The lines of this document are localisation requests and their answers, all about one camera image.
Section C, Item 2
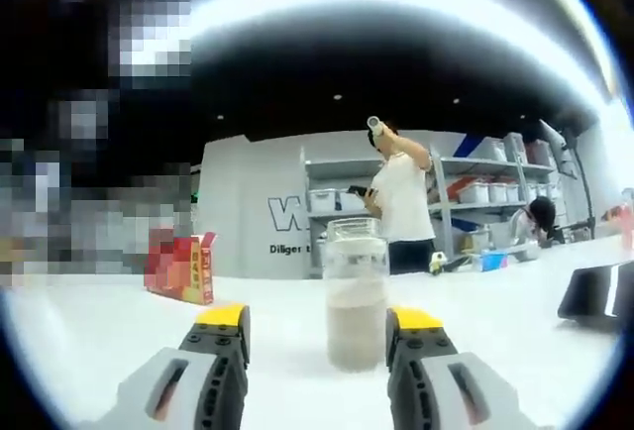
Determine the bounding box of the black tripod stand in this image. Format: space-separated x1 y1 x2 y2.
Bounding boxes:
562 130 598 243

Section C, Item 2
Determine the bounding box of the group of white storage bins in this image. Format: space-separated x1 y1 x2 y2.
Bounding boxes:
307 137 561 213

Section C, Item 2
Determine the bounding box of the red coffee box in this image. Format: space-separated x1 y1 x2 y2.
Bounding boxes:
143 230 218 307

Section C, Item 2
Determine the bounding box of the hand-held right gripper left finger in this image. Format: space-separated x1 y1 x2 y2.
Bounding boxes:
93 303 252 430

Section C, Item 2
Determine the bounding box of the clear plastic cup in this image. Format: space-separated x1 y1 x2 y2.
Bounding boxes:
323 217 391 373

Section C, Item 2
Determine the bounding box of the grey metal shelf rack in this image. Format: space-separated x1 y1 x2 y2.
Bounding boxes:
298 132 564 280

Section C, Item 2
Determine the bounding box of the white yellow device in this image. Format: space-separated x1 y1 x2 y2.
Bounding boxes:
427 250 448 276

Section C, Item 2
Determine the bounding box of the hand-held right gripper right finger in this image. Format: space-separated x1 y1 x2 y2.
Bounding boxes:
385 305 541 430

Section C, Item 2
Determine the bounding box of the red orange container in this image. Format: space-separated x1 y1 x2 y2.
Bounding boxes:
602 190 634 251

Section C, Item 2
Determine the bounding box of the blue box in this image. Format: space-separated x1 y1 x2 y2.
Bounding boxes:
475 250 510 273

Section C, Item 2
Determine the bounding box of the ceiling light strip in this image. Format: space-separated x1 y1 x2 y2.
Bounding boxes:
190 0 615 119

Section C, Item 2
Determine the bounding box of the black smartphone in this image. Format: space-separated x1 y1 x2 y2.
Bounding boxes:
556 260 634 336

